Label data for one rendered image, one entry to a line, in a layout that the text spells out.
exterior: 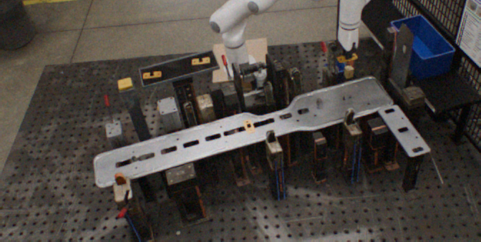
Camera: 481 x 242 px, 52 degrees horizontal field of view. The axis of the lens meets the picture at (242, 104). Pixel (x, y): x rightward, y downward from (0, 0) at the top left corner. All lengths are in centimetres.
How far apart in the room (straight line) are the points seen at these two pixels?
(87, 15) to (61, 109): 218
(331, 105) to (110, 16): 314
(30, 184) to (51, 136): 32
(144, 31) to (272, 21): 117
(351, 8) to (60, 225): 164
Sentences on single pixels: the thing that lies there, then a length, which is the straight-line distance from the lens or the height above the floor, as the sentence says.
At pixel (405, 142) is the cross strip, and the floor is 100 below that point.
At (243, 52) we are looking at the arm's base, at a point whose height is 94.
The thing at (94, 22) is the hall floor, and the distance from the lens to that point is 501.
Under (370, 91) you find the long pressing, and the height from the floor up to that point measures 100.
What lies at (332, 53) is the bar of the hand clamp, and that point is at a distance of 235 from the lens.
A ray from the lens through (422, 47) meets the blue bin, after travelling 263.
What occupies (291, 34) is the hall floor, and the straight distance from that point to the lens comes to 437.
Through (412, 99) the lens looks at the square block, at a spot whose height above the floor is 106.
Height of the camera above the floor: 267
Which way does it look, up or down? 45 degrees down
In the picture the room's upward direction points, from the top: 8 degrees counter-clockwise
